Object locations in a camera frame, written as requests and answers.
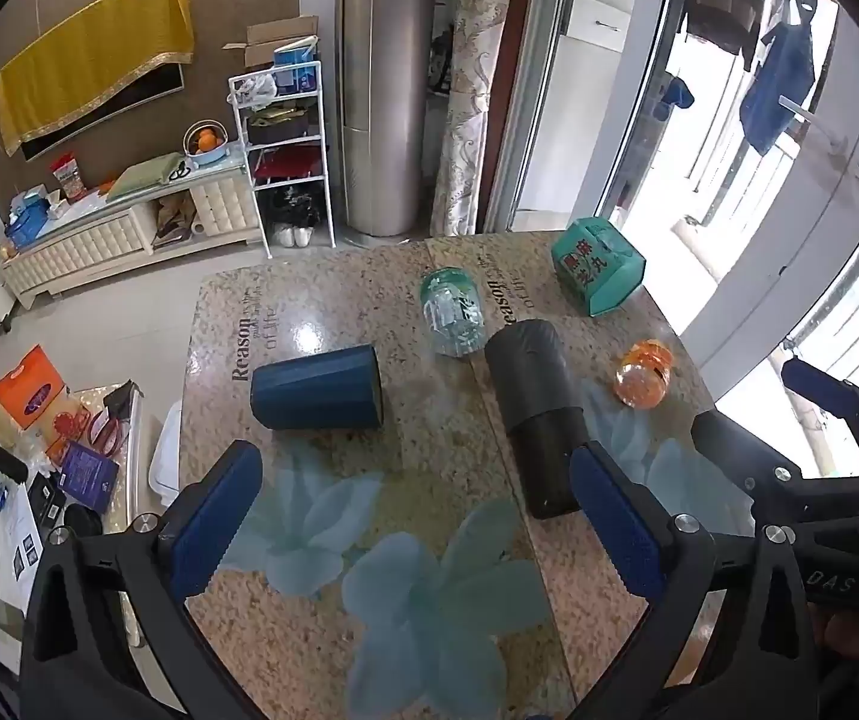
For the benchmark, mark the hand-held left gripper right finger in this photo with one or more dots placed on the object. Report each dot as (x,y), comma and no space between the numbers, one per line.
(617,521)

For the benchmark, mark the white metal shelf rack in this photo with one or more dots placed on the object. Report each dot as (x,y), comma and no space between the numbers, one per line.
(243,165)

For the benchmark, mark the orange plastic jar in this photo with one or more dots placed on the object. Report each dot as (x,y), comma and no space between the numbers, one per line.
(643,376)

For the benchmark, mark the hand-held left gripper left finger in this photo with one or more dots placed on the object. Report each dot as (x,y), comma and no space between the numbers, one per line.
(211,521)

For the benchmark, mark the white plastic bin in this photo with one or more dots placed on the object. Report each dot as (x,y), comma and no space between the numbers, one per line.
(165,457)

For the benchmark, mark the green paper box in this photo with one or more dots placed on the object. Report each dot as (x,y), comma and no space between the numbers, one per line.
(598,266)

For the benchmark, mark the black bag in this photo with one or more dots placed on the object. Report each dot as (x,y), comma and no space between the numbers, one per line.
(290,206)

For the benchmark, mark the white shoes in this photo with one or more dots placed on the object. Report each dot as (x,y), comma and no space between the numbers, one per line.
(294,235)

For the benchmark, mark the white plastic bag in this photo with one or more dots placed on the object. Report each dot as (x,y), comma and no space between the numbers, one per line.
(253,90)

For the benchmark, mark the green cushion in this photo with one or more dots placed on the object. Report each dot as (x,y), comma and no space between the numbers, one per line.
(144,176)

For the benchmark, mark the red snack packet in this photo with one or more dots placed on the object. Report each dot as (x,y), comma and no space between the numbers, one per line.
(69,178)

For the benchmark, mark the blue packet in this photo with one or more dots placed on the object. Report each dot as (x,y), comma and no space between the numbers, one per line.
(298,71)

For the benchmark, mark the dark hanging garment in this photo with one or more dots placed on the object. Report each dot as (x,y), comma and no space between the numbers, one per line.
(722,19)

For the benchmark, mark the white tufted cabinet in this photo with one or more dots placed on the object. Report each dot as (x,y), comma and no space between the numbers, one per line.
(99,244)

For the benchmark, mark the blue hanging jacket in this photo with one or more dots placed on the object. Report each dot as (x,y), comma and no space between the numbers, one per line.
(778,90)

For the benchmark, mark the silver tower air conditioner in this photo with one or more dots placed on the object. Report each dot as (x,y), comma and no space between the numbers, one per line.
(384,90)

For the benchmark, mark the cardboard box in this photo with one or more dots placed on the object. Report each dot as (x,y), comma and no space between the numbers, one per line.
(271,37)

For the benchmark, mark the white cupboard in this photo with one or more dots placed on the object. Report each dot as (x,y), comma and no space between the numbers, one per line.
(572,105)

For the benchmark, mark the black tall cup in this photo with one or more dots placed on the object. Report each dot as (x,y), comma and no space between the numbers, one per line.
(530,390)

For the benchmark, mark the purple book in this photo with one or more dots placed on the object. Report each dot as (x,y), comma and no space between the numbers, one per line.
(90,476)

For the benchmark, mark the blue box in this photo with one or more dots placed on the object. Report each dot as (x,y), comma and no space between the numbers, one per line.
(28,223)

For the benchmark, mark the brown bag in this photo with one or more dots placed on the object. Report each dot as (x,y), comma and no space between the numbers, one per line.
(174,221)

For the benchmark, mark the patterned beige curtain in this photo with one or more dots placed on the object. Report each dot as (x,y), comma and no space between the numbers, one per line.
(467,90)

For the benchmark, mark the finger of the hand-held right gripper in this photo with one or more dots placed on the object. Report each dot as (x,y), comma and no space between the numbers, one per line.
(737,446)
(842,397)

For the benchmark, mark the black television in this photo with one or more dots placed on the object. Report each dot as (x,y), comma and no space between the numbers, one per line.
(114,109)

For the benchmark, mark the dark blue ribbed cup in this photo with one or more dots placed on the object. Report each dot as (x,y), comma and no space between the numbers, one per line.
(317,390)

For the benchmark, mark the fruit basket with oranges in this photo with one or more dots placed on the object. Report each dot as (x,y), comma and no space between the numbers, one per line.
(205,144)

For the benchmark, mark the orange tissue box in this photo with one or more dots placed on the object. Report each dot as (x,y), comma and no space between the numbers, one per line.
(30,388)

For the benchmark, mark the yellow fringed cloth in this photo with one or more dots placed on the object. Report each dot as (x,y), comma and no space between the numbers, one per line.
(91,52)

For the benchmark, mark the person's right hand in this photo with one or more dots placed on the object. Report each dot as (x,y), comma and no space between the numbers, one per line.
(838,630)

